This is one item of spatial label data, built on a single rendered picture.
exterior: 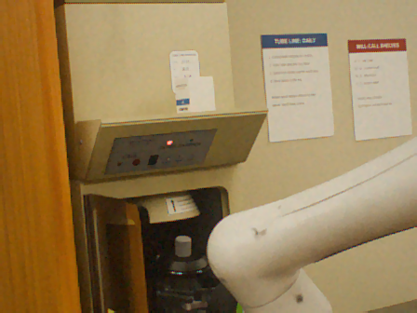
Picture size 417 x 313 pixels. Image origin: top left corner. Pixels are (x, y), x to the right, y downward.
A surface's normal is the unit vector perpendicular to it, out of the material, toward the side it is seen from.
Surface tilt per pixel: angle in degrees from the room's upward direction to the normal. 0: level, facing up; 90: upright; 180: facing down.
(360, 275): 90
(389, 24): 90
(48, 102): 90
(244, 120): 135
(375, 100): 90
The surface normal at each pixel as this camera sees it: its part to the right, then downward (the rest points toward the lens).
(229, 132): 0.40, 0.71
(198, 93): 0.51, 0.00
